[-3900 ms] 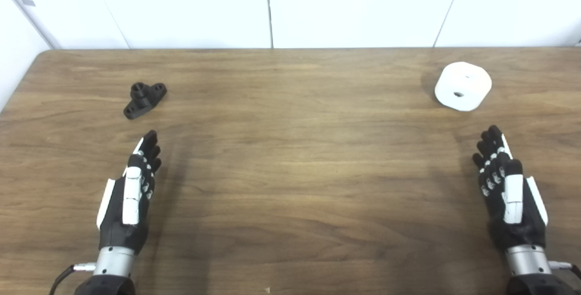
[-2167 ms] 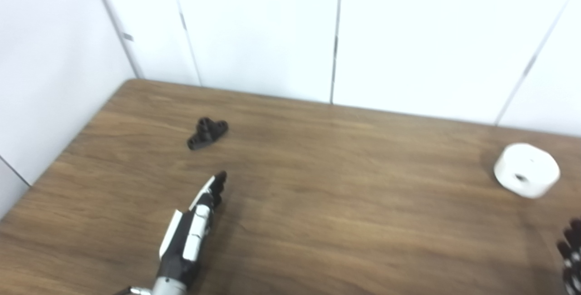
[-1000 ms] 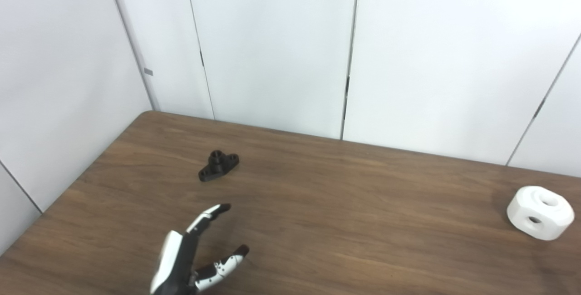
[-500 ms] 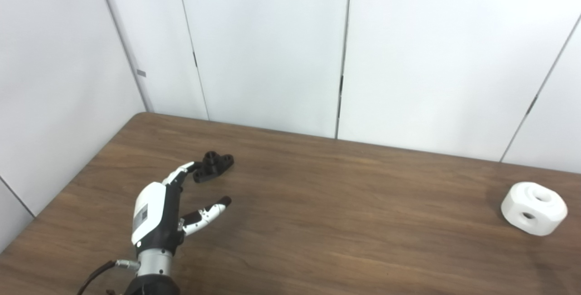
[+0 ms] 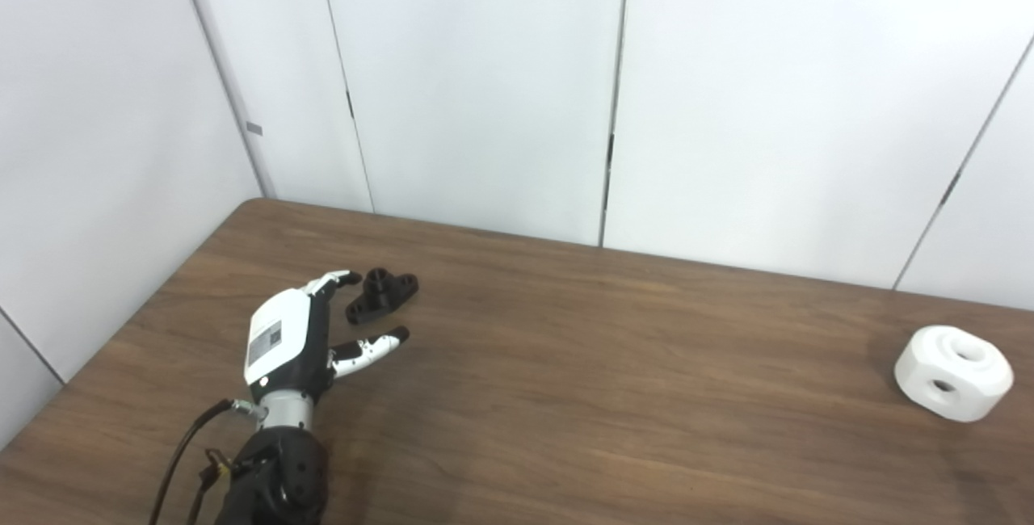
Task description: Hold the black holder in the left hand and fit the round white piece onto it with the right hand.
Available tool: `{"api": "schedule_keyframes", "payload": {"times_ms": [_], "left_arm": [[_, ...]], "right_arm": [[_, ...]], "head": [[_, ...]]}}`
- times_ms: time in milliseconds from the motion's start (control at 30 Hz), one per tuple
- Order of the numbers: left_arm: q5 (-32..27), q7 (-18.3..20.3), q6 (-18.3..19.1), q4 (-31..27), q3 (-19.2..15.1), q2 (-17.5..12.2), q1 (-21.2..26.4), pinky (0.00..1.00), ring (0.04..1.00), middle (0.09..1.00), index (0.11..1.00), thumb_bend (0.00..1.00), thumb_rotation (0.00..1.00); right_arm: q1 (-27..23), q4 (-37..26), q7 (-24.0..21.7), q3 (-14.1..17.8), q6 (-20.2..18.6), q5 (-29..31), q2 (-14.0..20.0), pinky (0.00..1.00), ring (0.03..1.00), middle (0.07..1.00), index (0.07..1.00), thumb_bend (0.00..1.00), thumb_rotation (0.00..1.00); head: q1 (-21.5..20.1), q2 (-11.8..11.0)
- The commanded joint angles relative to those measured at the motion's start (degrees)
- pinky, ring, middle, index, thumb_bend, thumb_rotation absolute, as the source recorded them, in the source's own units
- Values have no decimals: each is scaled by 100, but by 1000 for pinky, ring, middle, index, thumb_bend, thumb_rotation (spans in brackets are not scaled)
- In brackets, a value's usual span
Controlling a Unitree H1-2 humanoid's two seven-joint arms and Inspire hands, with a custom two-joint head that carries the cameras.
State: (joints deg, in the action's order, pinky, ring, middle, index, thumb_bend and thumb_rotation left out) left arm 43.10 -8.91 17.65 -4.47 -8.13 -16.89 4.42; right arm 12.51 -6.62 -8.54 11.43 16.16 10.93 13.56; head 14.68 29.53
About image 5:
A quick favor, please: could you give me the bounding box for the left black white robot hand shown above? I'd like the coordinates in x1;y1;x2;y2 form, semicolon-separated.
244;270;410;433

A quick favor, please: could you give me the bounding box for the black flanged holder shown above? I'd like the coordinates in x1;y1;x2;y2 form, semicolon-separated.
346;268;420;326

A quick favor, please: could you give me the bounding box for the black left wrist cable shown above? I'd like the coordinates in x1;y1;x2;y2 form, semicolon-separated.
148;399;268;525

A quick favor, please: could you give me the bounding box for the round white piece with hole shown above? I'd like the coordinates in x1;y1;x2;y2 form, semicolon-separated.
893;325;1015;423

